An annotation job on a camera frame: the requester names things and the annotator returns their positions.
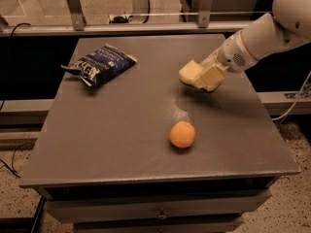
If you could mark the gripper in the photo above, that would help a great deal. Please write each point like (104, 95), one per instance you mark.
(231, 56)

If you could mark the yellow wavy sponge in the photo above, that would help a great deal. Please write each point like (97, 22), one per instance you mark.
(191, 73)

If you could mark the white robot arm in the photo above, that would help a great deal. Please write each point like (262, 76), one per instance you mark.
(286, 27)

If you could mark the orange fruit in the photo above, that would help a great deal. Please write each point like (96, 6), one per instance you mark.
(182, 135)

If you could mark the blue chip bag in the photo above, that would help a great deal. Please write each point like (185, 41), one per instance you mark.
(101, 66)

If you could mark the grey cabinet drawer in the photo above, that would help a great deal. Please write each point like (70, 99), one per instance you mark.
(157, 207)

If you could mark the metal railing frame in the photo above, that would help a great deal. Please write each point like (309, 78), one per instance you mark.
(90, 17)

